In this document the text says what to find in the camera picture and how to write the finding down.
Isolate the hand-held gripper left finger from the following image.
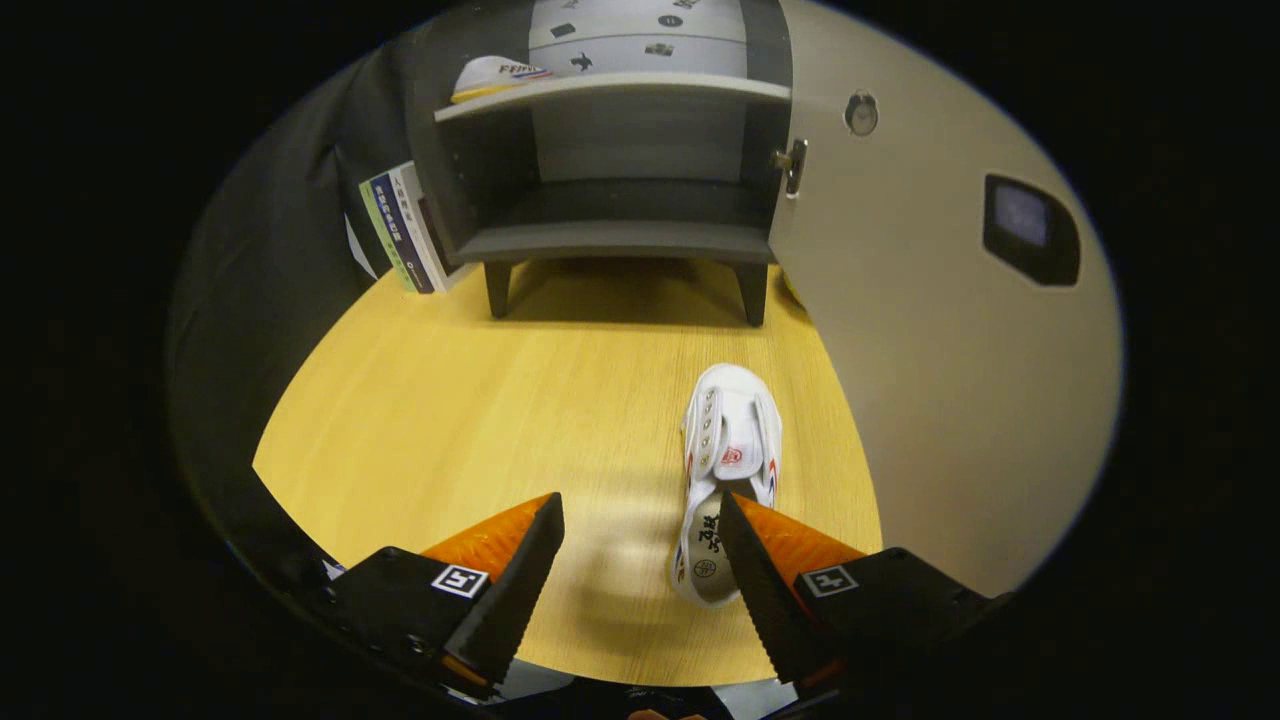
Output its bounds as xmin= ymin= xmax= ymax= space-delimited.
xmin=305 ymin=492 xmax=566 ymax=701

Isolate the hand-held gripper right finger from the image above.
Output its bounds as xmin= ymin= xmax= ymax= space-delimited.
xmin=718 ymin=492 xmax=1011 ymax=701

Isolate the white canvas shoe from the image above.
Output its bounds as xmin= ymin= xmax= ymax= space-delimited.
xmin=452 ymin=55 xmax=556 ymax=104
xmin=670 ymin=363 xmax=784 ymax=608

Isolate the grey shoe cabinet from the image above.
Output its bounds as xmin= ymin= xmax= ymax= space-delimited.
xmin=395 ymin=0 xmax=801 ymax=326

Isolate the metal door hinge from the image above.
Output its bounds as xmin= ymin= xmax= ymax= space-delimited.
xmin=770 ymin=138 xmax=809 ymax=198

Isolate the dark blue book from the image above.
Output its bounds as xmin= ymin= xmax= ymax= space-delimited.
xmin=370 ymin=172 xmax=437 ymax=294

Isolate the black backdrop cloth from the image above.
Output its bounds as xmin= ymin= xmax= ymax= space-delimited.
xmin=168 ymin=45 xmax=421 ymax=601

